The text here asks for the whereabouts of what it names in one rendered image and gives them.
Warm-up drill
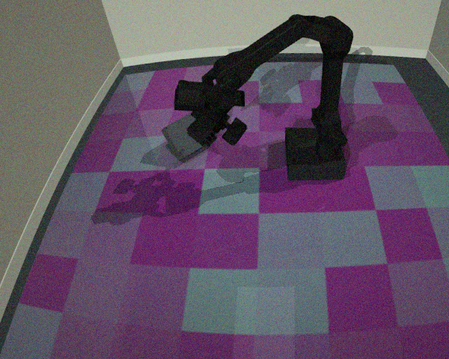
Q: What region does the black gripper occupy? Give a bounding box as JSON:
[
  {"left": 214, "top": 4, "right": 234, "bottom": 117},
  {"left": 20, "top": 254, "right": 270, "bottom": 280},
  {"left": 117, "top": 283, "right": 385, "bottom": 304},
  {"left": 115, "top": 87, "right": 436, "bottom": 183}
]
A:
[{"left": 191, "top": 107, "right": 247, "bottom": 145}]

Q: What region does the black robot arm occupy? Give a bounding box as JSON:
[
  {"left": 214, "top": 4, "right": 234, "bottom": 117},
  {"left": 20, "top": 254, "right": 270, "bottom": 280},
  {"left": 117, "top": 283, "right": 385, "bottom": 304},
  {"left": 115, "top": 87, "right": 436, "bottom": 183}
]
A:
[{"left": 174, "top": 14, "right": 353, "bottom": 162}]

